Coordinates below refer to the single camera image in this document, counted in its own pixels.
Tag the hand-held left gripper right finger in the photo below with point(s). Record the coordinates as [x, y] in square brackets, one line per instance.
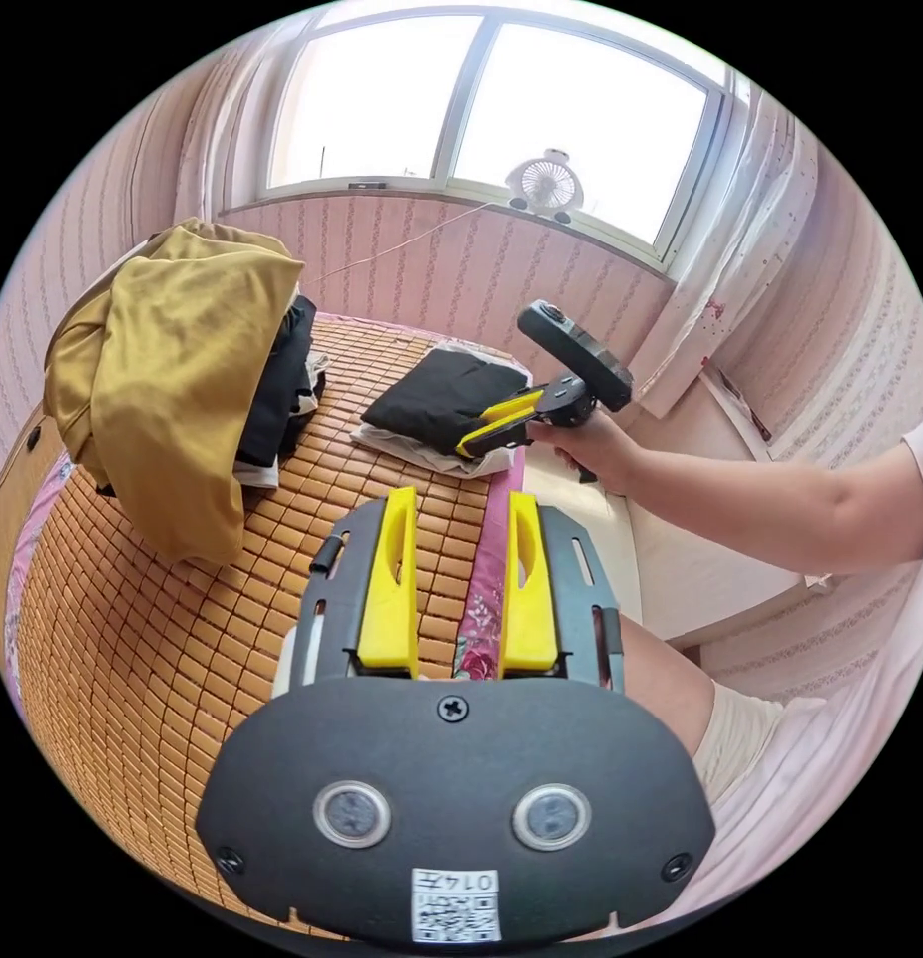
[527, 599]

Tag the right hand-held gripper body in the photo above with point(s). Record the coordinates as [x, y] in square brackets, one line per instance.
[568, 400]

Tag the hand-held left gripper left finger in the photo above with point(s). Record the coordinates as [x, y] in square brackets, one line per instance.
[388, 591]

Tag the black garment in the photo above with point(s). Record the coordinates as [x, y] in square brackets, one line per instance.
[431, 397]

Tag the person's right forearm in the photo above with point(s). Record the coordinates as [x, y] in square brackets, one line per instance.
[775, 505]

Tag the person's right hand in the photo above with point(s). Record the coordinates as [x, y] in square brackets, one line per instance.
[592, 453]

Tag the white folded garment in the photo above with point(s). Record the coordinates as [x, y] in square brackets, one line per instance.
[412, 447]

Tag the bed with woven mat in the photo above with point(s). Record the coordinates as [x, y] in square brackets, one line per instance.
[206, 636]

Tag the small white fan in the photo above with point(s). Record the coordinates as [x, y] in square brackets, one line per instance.
[543, 183]

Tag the white curtain with red dots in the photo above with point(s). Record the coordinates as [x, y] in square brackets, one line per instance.
[738, 262]

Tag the person's body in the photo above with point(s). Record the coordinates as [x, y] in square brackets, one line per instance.
[790, 748]

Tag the pile of clothes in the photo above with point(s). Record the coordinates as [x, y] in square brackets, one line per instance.
[169, 374]

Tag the window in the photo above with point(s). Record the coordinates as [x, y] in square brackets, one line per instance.
[379, 97]

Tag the sheer white curtain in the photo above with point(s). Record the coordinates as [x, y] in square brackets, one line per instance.
[229, 127]

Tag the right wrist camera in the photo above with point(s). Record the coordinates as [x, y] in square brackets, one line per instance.
[577, 353]

